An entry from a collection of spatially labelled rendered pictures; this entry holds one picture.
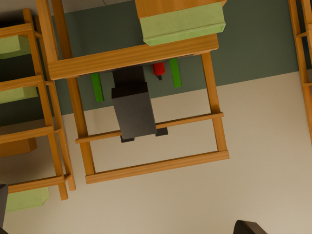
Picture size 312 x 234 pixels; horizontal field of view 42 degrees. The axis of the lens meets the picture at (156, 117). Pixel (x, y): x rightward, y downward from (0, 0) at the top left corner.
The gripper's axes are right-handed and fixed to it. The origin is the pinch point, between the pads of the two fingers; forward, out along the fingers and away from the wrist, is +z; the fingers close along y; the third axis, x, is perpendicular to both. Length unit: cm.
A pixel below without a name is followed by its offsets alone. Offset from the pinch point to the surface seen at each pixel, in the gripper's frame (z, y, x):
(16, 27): 451, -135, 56
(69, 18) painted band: 510, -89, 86
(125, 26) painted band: 505, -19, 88
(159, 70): 487, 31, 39
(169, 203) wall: 502, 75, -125
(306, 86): 470, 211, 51
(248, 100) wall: 493, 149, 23
